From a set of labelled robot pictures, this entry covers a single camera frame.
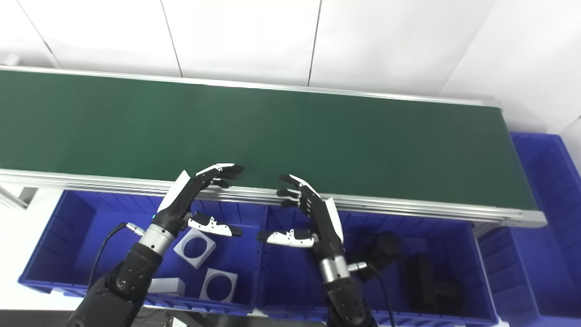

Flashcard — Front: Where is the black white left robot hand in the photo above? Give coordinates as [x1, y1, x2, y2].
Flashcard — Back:
[152, 163, 245, 239]

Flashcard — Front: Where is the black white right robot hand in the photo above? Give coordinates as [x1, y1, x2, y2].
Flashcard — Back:
[257, 174, 345, 260]

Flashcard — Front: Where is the white square part with hole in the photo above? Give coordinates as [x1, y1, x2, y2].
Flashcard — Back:
[148, 277, 187, 297]
[199, 268, 238, 303]
[173, 228, 217, 269]

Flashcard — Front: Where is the black cylindrical part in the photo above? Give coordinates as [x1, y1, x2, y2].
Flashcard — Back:
[356, 231, 402, 282]

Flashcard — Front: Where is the blue plastic bin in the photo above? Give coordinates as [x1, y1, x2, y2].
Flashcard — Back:
[18, 190, 266, 317]
[477, 132, 581, 327]
[256, 205, 499, 325]

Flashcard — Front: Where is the green conveyor belt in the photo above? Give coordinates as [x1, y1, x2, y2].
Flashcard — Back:
[0, 69, 538, 210]
[0, 66, 547, 228]

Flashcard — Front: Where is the black block part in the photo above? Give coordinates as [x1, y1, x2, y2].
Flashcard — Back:
[404, 254, 466, 314]

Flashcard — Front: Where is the aluminium conveyor leg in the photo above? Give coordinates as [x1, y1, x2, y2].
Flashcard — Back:
[472, 222, 502, 237]
[0, 185, 37, 210]

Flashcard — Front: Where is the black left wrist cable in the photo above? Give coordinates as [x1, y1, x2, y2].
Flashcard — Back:
[86, 222, 146, 296]

